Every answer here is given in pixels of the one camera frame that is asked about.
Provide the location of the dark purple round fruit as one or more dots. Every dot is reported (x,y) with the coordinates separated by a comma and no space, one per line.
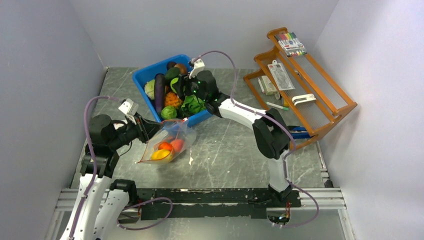
(170,65)

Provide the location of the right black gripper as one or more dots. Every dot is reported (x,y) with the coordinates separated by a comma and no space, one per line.
(183,80)

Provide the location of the green toy cabbage front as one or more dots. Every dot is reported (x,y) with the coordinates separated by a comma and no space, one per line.
(169,112)

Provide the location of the wooden rack shelf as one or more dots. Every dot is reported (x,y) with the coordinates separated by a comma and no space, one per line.
(308,77)

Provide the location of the dark green toy avocado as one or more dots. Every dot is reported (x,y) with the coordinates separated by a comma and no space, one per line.
(172,73)

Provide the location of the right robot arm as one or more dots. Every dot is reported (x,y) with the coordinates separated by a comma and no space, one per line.
(271,133)

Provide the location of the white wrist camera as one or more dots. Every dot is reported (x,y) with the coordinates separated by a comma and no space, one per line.
(197,65)
(129,109)

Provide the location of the packaged item on shelf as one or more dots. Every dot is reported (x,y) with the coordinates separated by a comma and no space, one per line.
(280,76)

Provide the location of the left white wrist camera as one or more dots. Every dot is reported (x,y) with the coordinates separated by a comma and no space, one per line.
(129,109)

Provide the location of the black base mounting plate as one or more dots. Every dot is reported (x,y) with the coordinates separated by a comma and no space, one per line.
(214,202)

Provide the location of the blue stapler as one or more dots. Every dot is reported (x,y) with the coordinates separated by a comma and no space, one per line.
(298,132)

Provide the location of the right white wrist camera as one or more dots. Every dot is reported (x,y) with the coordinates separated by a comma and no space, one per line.
(197,65)

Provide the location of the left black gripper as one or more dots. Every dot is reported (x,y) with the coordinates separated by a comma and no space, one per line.
(144,129)

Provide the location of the white stapler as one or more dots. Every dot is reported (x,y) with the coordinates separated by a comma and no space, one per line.
(303,99)

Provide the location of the green toy lettuce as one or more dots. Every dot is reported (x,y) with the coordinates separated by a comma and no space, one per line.
(192,105)

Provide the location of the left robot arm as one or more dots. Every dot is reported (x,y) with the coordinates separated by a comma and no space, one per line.
(100,200)

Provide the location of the clear zip top bag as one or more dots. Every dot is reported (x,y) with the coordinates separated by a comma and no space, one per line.
(172,129)

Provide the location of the coloured marker pen pack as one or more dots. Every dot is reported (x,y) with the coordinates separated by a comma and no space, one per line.
(290,44)

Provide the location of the purple toy eggplant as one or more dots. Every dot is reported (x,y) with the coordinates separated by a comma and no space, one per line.
(159,92)

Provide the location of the orange toy pumpkin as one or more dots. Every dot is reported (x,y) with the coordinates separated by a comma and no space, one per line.
(165,146)

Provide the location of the red toy peach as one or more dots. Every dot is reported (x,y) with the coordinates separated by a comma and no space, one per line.
(177,145)

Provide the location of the green toy ball vegetable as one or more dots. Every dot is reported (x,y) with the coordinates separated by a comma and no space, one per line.
(172,84)

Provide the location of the orange textured toy fruit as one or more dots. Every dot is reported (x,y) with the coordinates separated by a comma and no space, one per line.
(172,99)

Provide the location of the yellow toy mango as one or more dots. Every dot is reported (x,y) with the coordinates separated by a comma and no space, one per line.
(163,155)

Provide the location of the green capped marker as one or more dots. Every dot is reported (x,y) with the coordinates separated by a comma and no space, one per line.
(277,106)

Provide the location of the blue plastic bin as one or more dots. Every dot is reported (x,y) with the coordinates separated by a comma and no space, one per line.
(142,76)

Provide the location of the white box on shelf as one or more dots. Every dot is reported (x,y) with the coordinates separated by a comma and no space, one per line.
(266,86)

